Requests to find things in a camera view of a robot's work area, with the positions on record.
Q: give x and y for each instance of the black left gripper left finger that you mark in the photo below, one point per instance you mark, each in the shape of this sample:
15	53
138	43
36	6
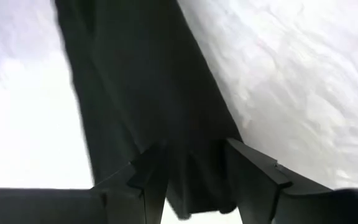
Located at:
42	207

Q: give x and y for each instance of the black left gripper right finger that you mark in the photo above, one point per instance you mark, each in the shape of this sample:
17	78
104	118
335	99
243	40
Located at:
322	208

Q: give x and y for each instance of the black towel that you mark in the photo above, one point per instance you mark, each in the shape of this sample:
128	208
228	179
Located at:
141	77

